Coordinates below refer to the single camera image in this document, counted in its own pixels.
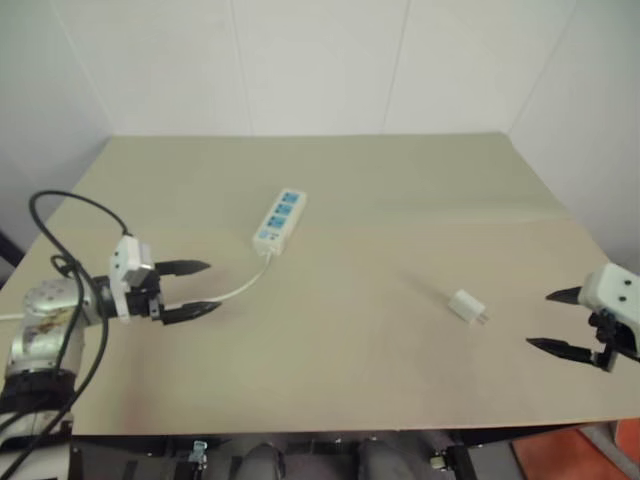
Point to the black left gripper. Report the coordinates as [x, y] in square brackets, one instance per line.
[142, 300]

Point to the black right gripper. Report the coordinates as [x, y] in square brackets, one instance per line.
[607, 332]

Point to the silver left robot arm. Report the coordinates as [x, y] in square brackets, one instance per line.
[45, 320]

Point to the white plug adapter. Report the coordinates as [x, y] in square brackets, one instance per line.
[466, 303]

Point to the white power strip blue sockets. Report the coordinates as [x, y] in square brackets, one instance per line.
[280, 219]

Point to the white table leg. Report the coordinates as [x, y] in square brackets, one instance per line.
[600, 450]

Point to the small pale blue clamp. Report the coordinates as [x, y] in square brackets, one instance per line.
[199, 451]

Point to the dark grey rounded shape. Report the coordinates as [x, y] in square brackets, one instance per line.
[261, 462]

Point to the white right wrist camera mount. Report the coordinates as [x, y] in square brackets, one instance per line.
[615, 295]

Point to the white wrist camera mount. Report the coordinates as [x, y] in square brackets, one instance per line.
[124, 257]
[615, 295]

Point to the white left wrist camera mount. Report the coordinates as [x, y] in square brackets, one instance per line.
[124, 257]

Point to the black frame under table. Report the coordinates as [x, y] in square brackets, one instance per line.
[320, 450]

